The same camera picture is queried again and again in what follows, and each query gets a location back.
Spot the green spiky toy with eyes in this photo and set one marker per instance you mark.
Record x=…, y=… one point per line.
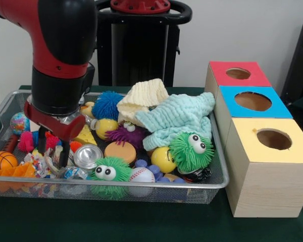
x=118, y=169

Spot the wooden box with three holes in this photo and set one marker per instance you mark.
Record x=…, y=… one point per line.
x=267, y=186

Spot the green spiky ball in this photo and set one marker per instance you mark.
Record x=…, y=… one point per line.
x=189, y=156

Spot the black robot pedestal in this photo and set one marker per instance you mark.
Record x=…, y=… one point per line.
x=139, y=50

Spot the cream waffle cloth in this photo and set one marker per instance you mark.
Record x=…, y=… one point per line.
x=144, y=95

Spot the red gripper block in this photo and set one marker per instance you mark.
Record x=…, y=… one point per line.
x=55, y=123

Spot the blue spiky ball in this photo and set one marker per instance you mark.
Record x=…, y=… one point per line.
x=107, y=104

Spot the colourful spotted cloth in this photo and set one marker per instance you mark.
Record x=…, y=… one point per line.
x=39, y=162

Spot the black upright panel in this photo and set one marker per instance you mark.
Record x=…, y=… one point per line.
x=299, y=58

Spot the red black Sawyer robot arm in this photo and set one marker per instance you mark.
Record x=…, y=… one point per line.
x=60, y=50

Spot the mint waffle cloth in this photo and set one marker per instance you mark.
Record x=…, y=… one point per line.
x=176, y=116

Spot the silver drink can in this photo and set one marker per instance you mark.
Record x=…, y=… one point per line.
x=88, y=155

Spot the yellow smiley ball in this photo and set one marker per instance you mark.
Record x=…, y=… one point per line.
x=160, y=160

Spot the orange toy basketball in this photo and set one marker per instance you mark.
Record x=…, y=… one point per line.
x=2, y=161

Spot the purple spiky toy with eyes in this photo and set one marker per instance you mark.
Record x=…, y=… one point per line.
x=127, y=136

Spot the white toy baseball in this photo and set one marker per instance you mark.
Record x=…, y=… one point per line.
x=142, y=175

